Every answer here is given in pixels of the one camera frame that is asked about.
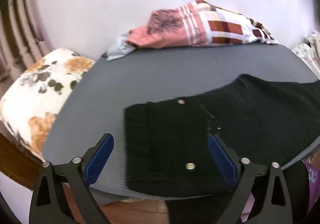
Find black pants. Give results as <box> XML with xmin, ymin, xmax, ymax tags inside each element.
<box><xmin>124</xmin><ymin>74</ymin><xmax>319</xmax><ymax>223</ymax></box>

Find floral pillow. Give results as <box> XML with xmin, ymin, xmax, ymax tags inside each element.
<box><xmin>1</xmin><ymin>48</ymin><xmax>95</xmax><ymax>160</ymax></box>

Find grey mesh bed mat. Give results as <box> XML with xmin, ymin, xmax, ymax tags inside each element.
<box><xmin>43</xmin><ymin>43</ymin><xmax>317</xmax><ymax>205</ymax></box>

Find white patterned cloth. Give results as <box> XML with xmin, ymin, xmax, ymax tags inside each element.
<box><xmin>292</xmin><ymin>31</ymin><xmax>320</xmax><ymax>79</ymax></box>

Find beige curtain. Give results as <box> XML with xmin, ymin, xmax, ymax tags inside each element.
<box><xmin>1</xmin><ymin>0</ymin><xmax>51</xmax><ymax>95</ymax></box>

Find grey cloth under quilt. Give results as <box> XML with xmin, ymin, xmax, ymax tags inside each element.
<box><xmin>101</xmin><ymin>32</ymin><xmax>136</xmax><ymax>62</ymax></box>

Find pink checkered quilt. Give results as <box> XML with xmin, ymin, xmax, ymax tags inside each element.
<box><xmin>126</xmin><ymin>0</ymin><xmax>278</xmax><ymax>49</ymax></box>

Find brown wooden bed frame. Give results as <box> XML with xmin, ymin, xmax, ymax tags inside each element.
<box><xmin>1</xmin><ymin>134</ymin><xmax>41</xmax><ymax>190</ymax></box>

